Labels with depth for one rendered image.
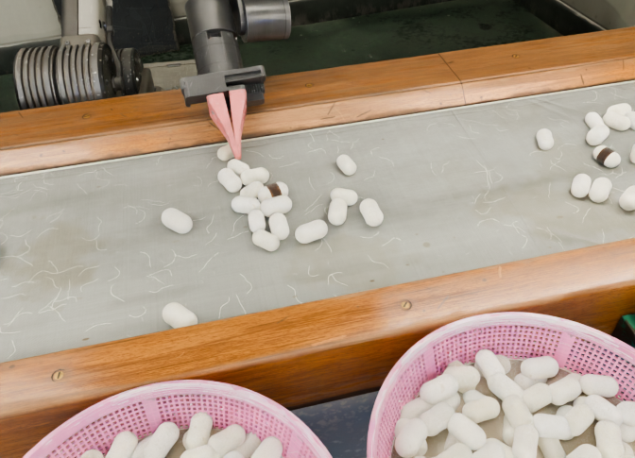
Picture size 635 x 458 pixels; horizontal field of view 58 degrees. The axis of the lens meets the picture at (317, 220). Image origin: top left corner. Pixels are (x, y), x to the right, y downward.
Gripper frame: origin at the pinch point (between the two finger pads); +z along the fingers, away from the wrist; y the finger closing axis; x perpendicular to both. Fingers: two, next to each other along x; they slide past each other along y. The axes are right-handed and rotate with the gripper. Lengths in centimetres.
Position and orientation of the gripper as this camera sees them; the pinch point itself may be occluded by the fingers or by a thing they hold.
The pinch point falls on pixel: (237, 151)
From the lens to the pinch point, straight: 71.7
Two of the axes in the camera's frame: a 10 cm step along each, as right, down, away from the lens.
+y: 9.7, -1.9, 1.5
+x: -1.2, 1.5, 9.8
